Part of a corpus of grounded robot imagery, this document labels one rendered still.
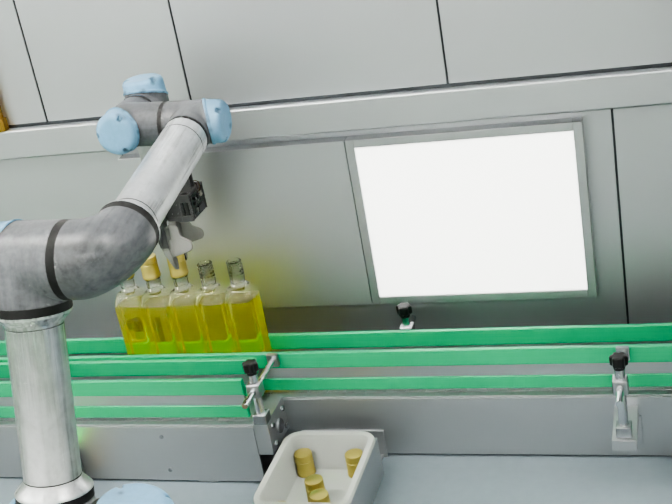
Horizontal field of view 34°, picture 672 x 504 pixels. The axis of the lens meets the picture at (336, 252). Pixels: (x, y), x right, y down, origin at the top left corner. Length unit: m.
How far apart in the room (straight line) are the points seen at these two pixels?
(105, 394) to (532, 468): 0.81
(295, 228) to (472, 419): 0.50
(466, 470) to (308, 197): 0.59
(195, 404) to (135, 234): 0.60
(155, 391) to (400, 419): 0.46
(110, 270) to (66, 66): 0.77
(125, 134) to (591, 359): 0.88
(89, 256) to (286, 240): 0.69
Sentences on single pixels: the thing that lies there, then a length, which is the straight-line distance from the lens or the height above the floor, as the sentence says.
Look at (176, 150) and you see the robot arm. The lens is 1.77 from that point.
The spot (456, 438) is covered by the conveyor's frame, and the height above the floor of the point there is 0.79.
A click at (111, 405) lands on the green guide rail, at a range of 2.20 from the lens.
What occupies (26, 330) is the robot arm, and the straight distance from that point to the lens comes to 1.64.
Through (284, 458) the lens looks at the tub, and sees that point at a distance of 2.06.
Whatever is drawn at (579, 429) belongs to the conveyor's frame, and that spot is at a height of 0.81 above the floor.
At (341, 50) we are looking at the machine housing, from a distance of 2.05.
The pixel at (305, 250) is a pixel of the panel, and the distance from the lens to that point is 2.18.
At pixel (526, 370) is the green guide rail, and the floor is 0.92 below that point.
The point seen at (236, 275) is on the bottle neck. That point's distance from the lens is 2.09.
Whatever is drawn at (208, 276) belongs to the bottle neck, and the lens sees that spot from 2.11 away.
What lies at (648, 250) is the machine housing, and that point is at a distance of 2.10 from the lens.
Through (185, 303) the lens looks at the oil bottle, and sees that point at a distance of 2.14.
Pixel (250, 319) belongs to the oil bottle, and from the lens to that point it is 2.11.
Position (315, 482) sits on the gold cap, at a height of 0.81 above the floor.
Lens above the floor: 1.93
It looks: 23 degrees down
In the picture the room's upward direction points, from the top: 10 degrees counter-clockwise
